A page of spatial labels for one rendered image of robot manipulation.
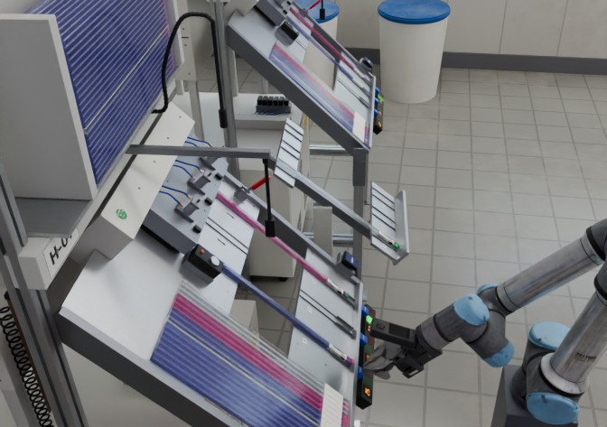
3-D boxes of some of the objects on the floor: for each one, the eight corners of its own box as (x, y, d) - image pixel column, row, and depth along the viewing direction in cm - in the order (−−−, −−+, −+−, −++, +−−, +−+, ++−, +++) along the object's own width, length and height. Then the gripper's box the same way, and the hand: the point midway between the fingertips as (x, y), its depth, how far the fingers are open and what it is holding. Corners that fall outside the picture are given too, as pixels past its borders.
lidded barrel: (443, 78, 483) (451, -4, 449) (442, 107, 445) (450, 20, 412) (378, 76, 491) (381, -5, 457) (371, 104, 453) (374, 17, 419)
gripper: (443, 361, 161) (378, 398, 171) (442, 334, 168) (379, 371, 178) (420, 342, 158) (355, 381, 168) (418, 315, 165) (357, 354, 176)
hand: (363, 367), depth 172 cm, fingers closed
